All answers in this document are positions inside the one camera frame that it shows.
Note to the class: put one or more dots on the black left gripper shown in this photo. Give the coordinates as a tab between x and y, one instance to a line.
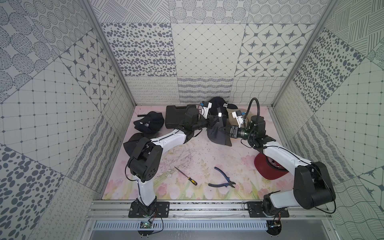
207	122

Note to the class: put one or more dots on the dark grey baseball cap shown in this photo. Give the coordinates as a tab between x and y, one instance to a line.
130	145

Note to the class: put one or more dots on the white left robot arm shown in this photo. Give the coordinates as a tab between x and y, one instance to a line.
145	154

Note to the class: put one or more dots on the black plastic tool case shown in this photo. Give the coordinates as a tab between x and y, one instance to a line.
176	116

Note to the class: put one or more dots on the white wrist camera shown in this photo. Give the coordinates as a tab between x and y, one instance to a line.
205	106
237	118

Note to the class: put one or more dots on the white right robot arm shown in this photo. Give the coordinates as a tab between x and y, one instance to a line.
312	183

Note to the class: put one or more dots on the yellow handled screwdriver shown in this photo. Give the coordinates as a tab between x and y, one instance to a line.
189	178

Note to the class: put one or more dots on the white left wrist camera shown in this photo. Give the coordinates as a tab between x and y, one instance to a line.
205	106

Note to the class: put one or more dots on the beige baseball cap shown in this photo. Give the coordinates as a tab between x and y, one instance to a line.
247	118

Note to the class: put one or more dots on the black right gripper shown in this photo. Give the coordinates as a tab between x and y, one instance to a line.
233	131

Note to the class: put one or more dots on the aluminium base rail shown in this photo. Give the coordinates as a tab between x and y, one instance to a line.
182	216

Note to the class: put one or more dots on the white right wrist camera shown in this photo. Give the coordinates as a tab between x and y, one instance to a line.
237	118

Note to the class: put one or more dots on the dark red baseball cap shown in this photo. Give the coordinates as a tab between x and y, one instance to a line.
269	168

